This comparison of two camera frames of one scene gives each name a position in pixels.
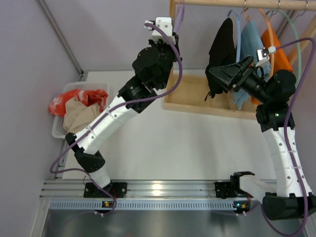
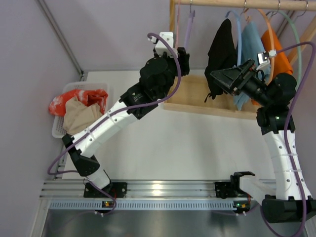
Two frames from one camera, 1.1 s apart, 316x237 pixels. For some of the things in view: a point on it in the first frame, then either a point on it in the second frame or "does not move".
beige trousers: (78, 116) does not move
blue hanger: (238, 43) does not move
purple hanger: (180, 8) → (192, 15)
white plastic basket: (59, 131) does not move
